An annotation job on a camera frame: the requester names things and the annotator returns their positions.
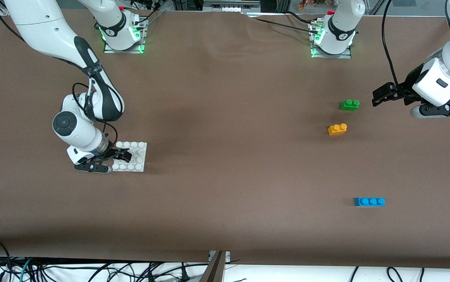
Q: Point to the yellow two-stud block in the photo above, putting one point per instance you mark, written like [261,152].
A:
[336,130]

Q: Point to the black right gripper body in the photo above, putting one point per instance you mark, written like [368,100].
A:
[111,152]

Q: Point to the blue three-stud block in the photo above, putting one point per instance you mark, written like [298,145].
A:
[368,202]

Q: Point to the orange object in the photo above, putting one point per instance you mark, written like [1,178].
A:
[311,4]

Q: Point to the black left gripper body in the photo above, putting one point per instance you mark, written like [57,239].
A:
[408,87]

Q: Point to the grey metal rail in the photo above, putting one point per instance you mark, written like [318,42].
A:
[229,4]

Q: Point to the white studded base plate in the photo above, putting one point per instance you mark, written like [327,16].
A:
[138,156]

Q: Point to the green two-stud block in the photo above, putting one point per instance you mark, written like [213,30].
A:
[349,105]

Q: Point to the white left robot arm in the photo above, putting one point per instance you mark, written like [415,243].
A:
[342,31]

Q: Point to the brown table cover sheet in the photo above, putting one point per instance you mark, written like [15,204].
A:
[193,203]

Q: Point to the grey metal bracket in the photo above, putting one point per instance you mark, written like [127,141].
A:
[215,270]

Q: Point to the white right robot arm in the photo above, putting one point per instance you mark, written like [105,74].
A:
[44,23]

